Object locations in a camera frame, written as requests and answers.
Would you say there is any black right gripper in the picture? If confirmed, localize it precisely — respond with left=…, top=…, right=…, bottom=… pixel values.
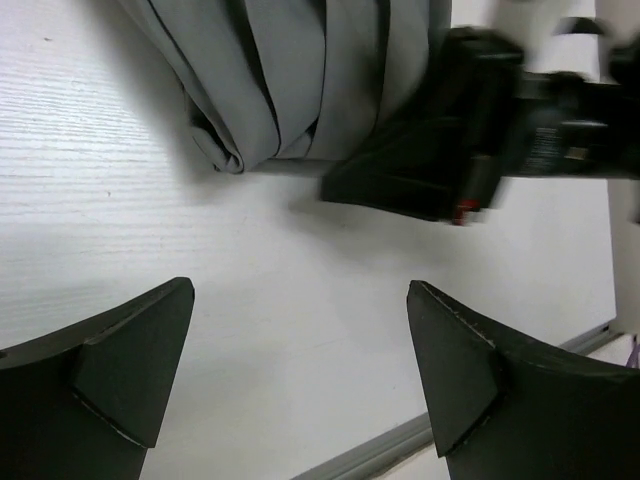
left=319, top=27, right=639, bottom=225

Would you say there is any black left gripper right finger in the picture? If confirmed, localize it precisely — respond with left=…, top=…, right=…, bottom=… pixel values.
left=407, top=281, right=639, bottom=479

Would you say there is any grey pleated skirt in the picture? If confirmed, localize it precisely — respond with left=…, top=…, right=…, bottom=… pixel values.
left=124, top=1, right=452, bottom=174

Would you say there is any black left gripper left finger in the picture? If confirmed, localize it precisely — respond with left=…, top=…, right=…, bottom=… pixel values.
left=1, top=277, right=194, bottom=479

